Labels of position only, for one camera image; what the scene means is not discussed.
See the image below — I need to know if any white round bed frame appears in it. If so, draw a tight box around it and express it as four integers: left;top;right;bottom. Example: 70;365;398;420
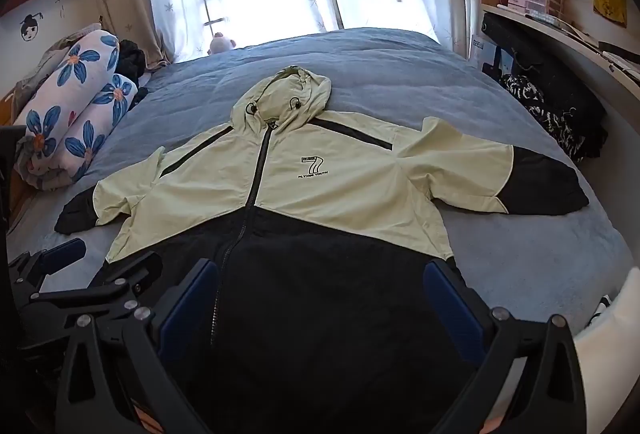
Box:
492;264;640;434

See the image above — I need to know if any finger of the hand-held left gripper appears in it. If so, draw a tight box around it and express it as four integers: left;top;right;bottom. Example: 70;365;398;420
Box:
27;251;165;317
9;238;87;287

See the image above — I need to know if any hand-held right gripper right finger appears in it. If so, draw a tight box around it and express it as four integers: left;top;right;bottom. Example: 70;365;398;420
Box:
424;259;589;434

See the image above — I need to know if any white blue cardboard box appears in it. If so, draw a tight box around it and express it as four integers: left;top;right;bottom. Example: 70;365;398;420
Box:
470;34;516;77

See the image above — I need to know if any pink plush toy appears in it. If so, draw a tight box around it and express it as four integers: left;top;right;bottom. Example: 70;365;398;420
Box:
209;32;237;55

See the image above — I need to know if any pale green black hooded jacket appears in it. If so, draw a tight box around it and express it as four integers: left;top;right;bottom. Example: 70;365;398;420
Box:
54;66;591;434

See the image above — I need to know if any white curved desk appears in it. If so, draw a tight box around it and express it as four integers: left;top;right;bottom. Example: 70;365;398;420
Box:
480;3;640;125

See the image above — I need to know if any blue-grey bed blanket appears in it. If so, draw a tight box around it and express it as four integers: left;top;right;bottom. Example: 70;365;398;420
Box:
7;28;636;330

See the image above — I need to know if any rolled blue floral quilt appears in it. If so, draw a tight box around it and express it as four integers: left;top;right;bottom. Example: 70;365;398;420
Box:
12;30;140;191

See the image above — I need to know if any cartoon face wall sticker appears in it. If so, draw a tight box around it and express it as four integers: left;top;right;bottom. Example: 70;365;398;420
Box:
20;11;45;42

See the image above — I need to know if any dark clothes pile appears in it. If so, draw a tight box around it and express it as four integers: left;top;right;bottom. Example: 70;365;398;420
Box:
117;39;151;107

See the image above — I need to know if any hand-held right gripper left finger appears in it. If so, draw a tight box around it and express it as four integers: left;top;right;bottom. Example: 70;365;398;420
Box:
54;258;221;434

